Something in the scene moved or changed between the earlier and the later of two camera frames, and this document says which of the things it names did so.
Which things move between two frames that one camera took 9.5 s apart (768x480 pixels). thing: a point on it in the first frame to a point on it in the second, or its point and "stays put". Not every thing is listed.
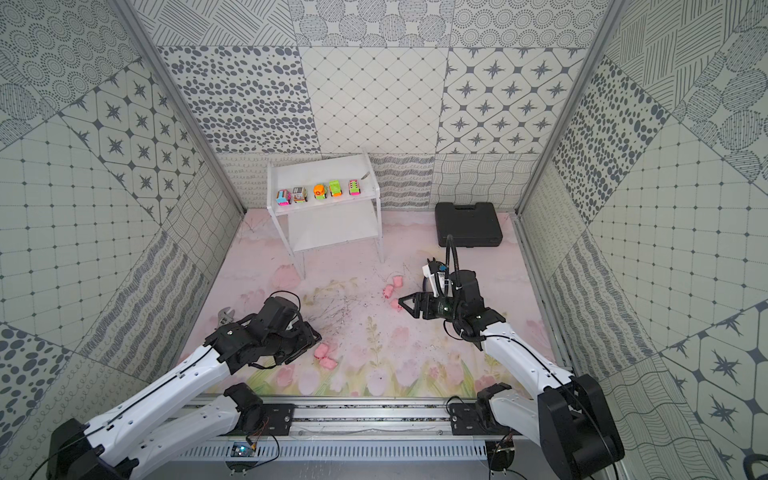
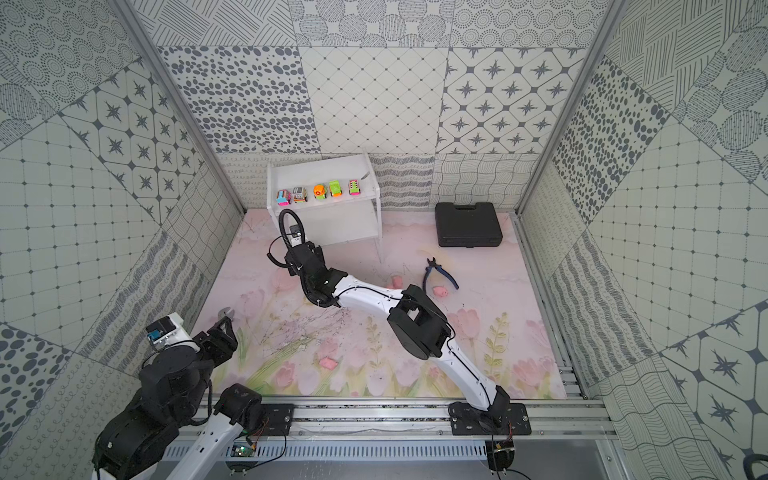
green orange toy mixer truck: x=320 y=192 stays put
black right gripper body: x=448 y=309 to x=319 y=252
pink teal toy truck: x=283 y=197 stays put
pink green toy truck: x=354 y=188 stays put
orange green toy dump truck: x=335 y=189 stays put
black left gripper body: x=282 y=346 to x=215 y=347
